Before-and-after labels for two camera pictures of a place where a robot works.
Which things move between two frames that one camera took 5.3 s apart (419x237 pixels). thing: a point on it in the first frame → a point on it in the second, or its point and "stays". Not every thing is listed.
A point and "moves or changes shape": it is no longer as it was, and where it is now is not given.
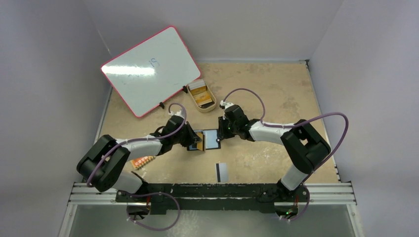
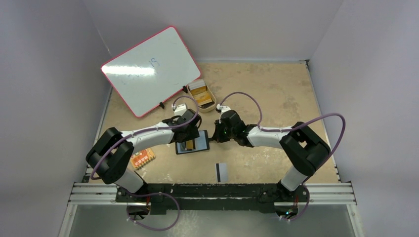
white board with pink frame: [148, 73] stays
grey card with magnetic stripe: [221, 172] stays
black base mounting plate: [184, 198] stays
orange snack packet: [139, 162] stays
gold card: [200, 143] moves or changes shape
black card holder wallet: [210, 141] moves or changes shape
